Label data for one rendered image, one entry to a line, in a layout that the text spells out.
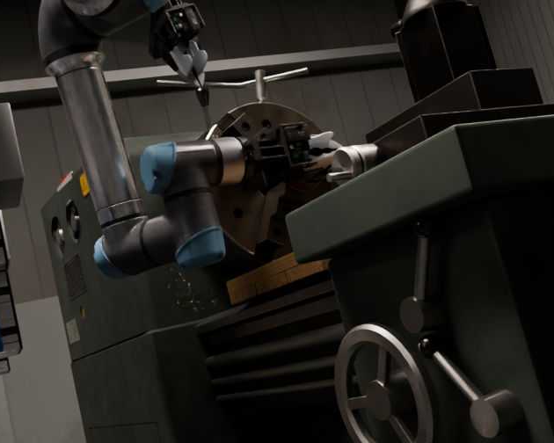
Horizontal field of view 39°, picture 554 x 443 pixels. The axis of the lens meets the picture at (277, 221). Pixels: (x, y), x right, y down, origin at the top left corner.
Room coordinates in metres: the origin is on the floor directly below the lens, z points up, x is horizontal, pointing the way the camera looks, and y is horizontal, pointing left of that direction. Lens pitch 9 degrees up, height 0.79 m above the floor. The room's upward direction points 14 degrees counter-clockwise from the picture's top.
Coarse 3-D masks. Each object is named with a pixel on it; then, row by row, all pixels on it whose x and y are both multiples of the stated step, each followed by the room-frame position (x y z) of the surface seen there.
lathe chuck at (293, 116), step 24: (264, 120) 1.46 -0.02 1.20; (288, 120) 1.49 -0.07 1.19; (216, 192) 1.39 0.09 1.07; (240, 192) 1.41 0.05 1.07; (312, 192) 1.49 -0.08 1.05; (240, 216) 1.41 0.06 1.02; (240, 240) 1.40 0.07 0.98; (288, 240) 1.45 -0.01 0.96; (240, 264) 1.48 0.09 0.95; (264, 264) 1.46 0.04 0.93
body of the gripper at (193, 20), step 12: (180, 0) 1.50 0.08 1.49; (168, 12) 1.48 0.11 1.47; (180, 12) 1.50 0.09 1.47; (192, 12) 1.49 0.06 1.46; (156, 24) 1.51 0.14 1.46; (168, 24) 1.49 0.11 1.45; (180, 24) 1.48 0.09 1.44; (192, 24) 1.49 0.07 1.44; (204, 24) 1.50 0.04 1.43; (156, 36) 1.53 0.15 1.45; (168, 36) 1.51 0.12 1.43; (180, 36) 1.49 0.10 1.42; (192, 36) 1.53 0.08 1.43
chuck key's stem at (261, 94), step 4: (256, 72) 1.51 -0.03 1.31; (260, 72) 1.51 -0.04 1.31; (264, 72) 1.51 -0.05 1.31; (256, 76) 1.51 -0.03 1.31; (260, 76) 1.51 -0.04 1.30; (264, 76) 1.51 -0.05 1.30; (256, 80) 1.51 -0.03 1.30; (260, 80) 1.51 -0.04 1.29; (256, 84) 1.51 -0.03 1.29; (260, 84) 1.51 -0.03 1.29; (264, 84) 1.51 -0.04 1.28; (256, 88) 1.51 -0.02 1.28; (260, 88) 1.51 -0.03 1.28; (264, 88) 1.51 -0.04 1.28; (256, 92) 1.51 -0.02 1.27; (260, 92) 1.51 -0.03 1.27; (264, 92) 1.51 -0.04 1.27; (256, 96) 1.51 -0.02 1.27; (260, 96) 1.50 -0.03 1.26; (264, 96) 1.51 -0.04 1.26; (260, 100) 1.51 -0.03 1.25; (264, 100) 1.51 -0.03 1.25
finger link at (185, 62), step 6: (174, 48) 1.52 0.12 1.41; (174, 54) 1.53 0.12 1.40; (180, 54) 1.51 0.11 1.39; (186, 54) 1.50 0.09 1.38; (174, 60) 1.53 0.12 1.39; (180, 60) 1.52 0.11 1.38; (186, 60) 1.51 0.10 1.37; (192, 60) 1.50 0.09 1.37; (180, 66) 1.53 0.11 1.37; (186, 66) 1.52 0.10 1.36; (192, 66) 1.51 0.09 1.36; (180, 72) 1.53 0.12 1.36; (186, 72) 1.53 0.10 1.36; (186, 78) 1.54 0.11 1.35; (192, 78) 1.54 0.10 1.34; (198, 84) 1.55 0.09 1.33
